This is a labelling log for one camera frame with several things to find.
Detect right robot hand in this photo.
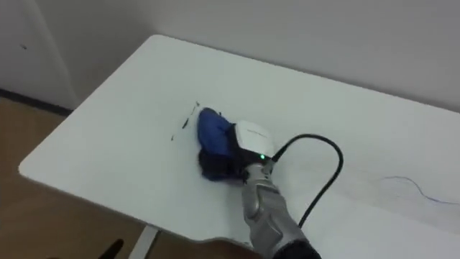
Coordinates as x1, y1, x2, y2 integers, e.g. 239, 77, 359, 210
197, 119, 277, 182

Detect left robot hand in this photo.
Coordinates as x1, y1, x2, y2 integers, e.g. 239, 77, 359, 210
97, 238, 126, 259

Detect blue cloth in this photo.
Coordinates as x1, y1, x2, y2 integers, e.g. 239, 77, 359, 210
196, 106, 249, 183

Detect white desk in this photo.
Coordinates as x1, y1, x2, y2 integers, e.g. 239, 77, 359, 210
17, 34, 460, 259

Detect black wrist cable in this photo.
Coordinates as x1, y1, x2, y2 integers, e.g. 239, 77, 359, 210
271, 133, 345, 230

